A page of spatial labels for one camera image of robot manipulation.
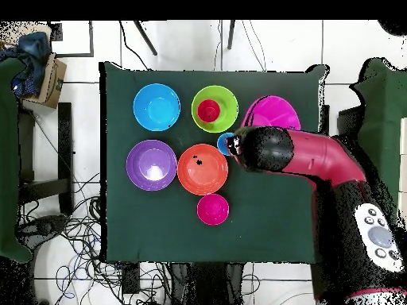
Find black tripod leg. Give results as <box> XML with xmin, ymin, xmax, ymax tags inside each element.
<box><xmin>227</xmin><ymin>20</ymin><xmax>237</xmax><ymax>51</ymax></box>
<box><xmin>133</xmin><ymin>20</ymin><xmax>159</xmax><ymax>57</ymax></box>

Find purple bowl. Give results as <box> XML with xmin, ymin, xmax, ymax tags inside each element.
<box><xmin>126</xmin><ymin>139</ymin><xmax>178</xmax><ymax>192</ymax></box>

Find blue fabric bag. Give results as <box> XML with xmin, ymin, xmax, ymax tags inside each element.
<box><xmin>0</xmin><ymin>30</ymin><xmax>52</xmax><ymax>98</ymax></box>

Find orange bowl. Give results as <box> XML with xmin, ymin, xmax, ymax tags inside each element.
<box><xmin>176</xmin><ymin>143</ymin><xmax>229</xmax><ymax>196</ymax></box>

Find black stool frame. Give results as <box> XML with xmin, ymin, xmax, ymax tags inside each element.
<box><xmin>317</xmin><ymin>104</ymin><xmax>366</xmax><ymax>141</ymax></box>
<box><xmin>17</xmin><ymin>102</ymin><xmax>75</xmax><ymax>216</ymax></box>

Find black chair base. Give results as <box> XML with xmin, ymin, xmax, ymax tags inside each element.
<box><xmin>17</xmin><ymin>214</ymin><xmax>69</xmax><ymax>244</ymax></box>

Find blue cup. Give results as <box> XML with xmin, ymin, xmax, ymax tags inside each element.
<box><xmin>216</xmin><ymin>132</ymin><xmax>235</xmax><ymax>156</ymax></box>

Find blue bowl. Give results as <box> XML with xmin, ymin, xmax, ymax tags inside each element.
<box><xmin>132</xmin><ymin>83</ymin><xmax>181</xmax><ymax>132</ymax></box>

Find dark green table cloth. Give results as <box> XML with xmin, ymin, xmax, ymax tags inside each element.
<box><xmin>99</xmin><ymin>60</ymin><xmax>330</xmax><ymax>264</ymax></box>

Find cardboard box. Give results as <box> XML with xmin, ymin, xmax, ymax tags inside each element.
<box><xmin>23</xmin><ymin>52</ymin><xmax>68</xmax><ymax>110</ymax></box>

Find red cup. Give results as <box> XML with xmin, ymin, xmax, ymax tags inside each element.
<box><xmin>196</xmin><ymin>98</ymin><xmax>222</xmax><ymax>124</ymax></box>

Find green bowl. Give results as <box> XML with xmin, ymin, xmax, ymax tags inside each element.
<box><xmin>191</xmin><ymin>84</ymin><xmax>239</xmax><ymax>133</ymax></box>

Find black power adapter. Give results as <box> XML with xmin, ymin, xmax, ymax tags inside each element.
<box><xmin>121</xmin><ymin>262</ymin><xmax>141</xmax><ymax>295</ymax></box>

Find green cloth side table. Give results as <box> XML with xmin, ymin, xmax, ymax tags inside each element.
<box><xmin>0</xmin><ymin>56</ymin><xmax>34</xmax><ymax>264</ymax></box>
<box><xmin>349</xmin><ymin>56</ymin><xmax>407</xmax><ymax>217</ymax></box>

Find small pink bowl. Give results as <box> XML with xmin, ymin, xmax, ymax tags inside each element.
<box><xmin>196</xmin><ymin>193</ymin><xmax>230</xmax><ymax>226</ymax></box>

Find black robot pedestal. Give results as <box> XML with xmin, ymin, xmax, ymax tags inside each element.
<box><xmin>169</xmin><ymin>261</ymin><xmax>246</xmax><ymax>305</ymax></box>

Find floor cable tangle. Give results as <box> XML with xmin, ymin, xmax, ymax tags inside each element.
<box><xmin>18</xmin><ymin>172</ymin><xmax>171</xmax><ymax>305</ymax></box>

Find black framed board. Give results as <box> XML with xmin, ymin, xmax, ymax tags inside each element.
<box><xmin>50</xmin><ymin>20</ymin><xmax>95</xmax><ymax>59</ymax></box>

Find large magenta bowl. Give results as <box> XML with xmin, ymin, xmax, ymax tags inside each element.
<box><xmin>240</xmin><ymin>95</ymin><xmax>302</xmax><ymax>132</ymax></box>

